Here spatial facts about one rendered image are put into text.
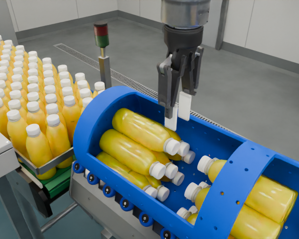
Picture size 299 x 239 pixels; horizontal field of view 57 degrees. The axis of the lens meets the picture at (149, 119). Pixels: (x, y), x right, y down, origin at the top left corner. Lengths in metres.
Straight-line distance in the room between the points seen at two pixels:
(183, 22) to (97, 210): 0.66
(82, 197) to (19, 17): 4.54
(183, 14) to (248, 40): 3.84
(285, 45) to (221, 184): 3.64
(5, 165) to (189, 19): 0.68
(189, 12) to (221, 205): 0.35
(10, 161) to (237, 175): 0.66
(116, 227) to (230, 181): 0.46
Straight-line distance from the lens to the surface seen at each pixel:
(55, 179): 1.03
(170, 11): 0.52
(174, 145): 0.69
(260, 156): 0.61
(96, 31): 1.31
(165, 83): 0.55
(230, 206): 0.56
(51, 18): 5.53
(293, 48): 4.10
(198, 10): 0.51
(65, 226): 2.02
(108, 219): 0.93
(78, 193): 1.01
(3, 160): 0.92
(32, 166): 0.99
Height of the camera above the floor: 1.62
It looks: 35 degrees down
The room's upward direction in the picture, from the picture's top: straight up
